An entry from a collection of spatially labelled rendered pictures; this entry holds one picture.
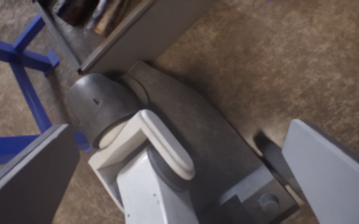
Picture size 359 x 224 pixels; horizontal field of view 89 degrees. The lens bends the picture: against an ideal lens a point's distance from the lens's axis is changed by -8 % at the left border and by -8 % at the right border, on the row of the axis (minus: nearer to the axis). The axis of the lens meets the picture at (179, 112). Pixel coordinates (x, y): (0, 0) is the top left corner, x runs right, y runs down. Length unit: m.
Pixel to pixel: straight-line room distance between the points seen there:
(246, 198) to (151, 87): 0.42
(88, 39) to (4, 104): 0.88
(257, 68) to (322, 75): 0.22
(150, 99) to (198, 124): 0.17
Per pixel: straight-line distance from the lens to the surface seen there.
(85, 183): 1.03
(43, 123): 0.89
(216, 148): 0.58
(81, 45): 0.72
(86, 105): 0.52
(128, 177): 0.48
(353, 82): 0.85
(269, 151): 0.60
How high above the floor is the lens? 0.74
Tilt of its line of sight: 74 degrees down
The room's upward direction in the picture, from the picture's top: 81 degrees counter-clockwise
